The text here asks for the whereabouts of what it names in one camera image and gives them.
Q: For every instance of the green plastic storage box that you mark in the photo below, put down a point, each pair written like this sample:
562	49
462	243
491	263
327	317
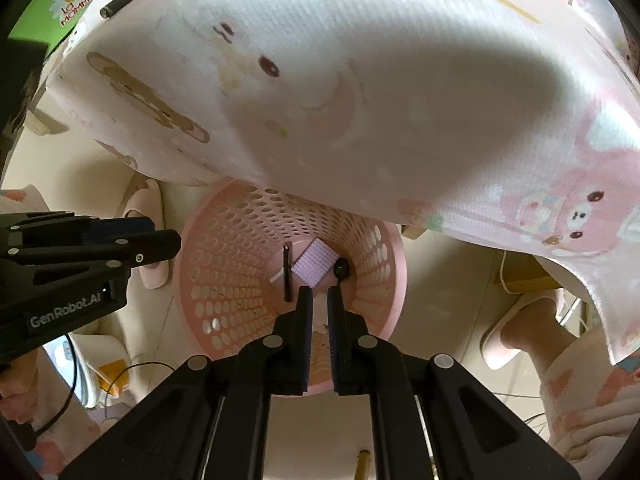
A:
35	20

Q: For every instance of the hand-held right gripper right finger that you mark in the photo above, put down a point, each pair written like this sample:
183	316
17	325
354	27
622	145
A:
334	350

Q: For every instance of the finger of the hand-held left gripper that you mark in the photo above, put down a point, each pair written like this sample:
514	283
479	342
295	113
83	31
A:
150	247
120	224

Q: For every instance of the cardboard box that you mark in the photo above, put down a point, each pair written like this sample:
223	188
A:
525	275

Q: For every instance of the pink right slipper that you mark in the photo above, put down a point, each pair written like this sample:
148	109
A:
500	347

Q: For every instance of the purple paper box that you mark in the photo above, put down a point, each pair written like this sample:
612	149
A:
315	262

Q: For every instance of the pink printed tablecloth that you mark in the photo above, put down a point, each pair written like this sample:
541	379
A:
400	85

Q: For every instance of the black plastic spoon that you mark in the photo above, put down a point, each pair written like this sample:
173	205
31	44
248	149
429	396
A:
342	267

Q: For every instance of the pink slipper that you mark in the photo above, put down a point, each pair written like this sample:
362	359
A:
150	200
500	347

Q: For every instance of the pink left slipper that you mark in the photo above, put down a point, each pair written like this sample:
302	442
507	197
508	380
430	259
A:
150	200

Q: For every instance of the person's left hand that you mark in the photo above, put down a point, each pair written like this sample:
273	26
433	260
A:
17	390

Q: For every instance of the pink perforated basket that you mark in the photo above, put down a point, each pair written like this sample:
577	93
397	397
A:
225	260

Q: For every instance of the black strip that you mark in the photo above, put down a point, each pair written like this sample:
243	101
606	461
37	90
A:
287	275

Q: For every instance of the white plastic appliance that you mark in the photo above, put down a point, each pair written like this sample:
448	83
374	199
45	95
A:
100	350

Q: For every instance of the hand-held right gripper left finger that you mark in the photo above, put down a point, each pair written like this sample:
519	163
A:
305	340

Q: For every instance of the person's right leg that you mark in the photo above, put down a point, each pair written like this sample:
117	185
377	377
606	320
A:
585	400

